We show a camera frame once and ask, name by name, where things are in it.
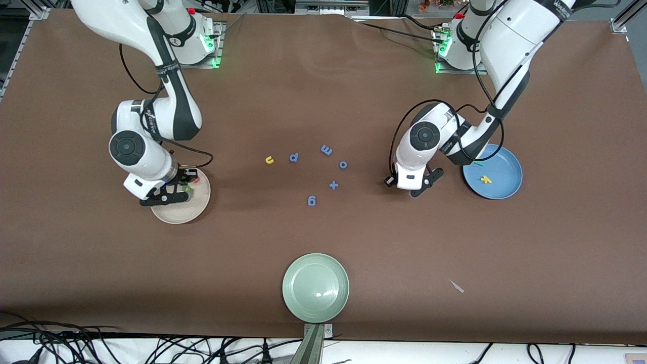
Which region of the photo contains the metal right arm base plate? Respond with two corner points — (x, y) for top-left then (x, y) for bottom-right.
(172, 20), (223, 69)

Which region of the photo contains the black cable on table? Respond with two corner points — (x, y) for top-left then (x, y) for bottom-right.
(351, 19), (448, 46)

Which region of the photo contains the blue round plate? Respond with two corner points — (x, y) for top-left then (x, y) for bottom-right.
(463, 144), (523, 200)

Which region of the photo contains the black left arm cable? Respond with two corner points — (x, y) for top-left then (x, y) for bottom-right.
(388, 0), (506, 175)

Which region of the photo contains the orange background clutter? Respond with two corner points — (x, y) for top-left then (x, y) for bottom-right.
(417, 0), (455, 13)

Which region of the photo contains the brown table cover sheet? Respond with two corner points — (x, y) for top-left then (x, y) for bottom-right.
(0, 9), (647, 344)

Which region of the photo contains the aluminium frame profile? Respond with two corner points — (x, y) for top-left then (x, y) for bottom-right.
(0, 6), (51, 102)
(609, 0), (647, 35)

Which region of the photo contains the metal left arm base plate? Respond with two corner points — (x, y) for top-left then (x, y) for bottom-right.
(434, 25), (489, 76)

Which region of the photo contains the black cable tangle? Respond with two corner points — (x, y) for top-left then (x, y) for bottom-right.
(0, 309), (304, 364)

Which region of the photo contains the green round plate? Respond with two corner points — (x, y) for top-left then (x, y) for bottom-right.
(282, 253), (350, 324)

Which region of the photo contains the beige round plate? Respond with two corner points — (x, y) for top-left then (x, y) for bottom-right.
(151, 167), (211, 224)

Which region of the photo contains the grey metal rail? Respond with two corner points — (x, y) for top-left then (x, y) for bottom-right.
(295, 0), (371, 16)

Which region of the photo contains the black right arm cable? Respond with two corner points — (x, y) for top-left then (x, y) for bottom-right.
(119, 43), (214, 169)

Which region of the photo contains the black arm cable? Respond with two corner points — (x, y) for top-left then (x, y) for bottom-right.
(119, 43), (214, 169)
(388, 0), (506, 175)

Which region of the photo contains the metal camera stand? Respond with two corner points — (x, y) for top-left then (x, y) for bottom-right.
(288, 323), (334, 364)

